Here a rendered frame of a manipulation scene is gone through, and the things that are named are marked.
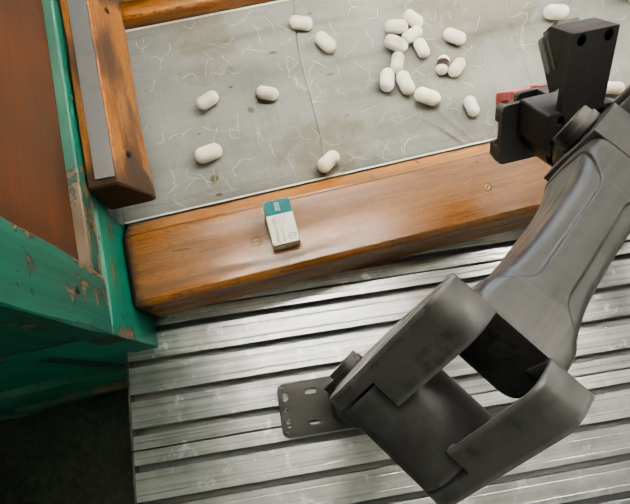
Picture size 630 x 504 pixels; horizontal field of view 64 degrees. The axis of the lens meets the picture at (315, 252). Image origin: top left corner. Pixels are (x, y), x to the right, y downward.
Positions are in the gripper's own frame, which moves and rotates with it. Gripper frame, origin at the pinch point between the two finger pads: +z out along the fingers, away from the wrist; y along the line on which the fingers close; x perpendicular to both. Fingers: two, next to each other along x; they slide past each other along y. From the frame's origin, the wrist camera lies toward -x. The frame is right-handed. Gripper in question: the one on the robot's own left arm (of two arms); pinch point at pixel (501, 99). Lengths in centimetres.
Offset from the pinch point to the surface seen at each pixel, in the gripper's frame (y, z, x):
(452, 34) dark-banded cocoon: -2.4, 19.3, -3.2
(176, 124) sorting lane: 39.5, 17.4, 0.5
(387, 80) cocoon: 9.1, 15.1, 0.0
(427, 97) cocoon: 4.4, 12.3, 2.6
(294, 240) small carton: 27.7, -2.2, 11.2
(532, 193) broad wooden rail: -4.7, -1.3, 13.3
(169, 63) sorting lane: 38.7, 25.1, -5.9
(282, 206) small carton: 28.1, 1.4, 8.2
